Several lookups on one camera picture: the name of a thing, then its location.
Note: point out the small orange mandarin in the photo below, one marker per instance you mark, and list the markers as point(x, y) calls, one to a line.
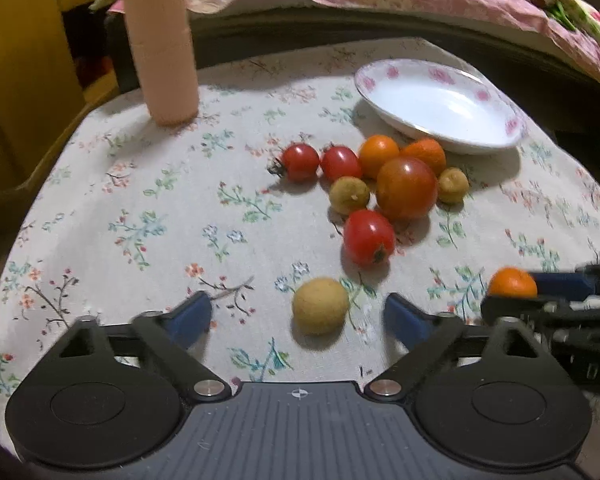
point(512, 282)

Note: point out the floral white tablecloth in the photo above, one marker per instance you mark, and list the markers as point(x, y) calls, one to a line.
point(136, 218)

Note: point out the pale longan fruit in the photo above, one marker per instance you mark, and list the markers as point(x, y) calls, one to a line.
point(320, 306)

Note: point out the large red tomato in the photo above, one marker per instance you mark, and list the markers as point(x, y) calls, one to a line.
point(406, 189)

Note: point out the brown longan left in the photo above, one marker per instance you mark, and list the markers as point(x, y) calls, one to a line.
point(349, 194)

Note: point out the pink ribbed bottle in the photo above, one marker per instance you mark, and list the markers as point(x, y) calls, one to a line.
point(163, 55)

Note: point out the white floral plate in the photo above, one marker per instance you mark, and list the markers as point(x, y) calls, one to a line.
point(423, 99)

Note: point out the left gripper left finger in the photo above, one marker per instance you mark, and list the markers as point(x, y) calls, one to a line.
point(166, 338)

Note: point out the wooden cabinet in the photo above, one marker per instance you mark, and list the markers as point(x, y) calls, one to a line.
point(53, 71)

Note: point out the dark sofa frame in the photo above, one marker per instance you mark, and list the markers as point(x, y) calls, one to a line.
point(561, 100)

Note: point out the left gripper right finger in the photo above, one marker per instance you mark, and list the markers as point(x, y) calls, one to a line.
point(430, 341)

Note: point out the cherry tomato with stem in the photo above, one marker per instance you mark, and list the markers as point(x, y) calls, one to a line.
point(298, 163)

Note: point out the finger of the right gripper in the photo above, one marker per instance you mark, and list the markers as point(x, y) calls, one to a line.
point(529, 311)
point(573, 286)

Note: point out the red cherry tomato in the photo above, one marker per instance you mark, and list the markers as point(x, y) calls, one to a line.
point(339, 161)

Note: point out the oval red tomato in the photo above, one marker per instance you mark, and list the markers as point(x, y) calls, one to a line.
point(368, 238)

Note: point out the smooth orange tomato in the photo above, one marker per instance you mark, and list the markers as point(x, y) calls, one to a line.
point(375, 152)

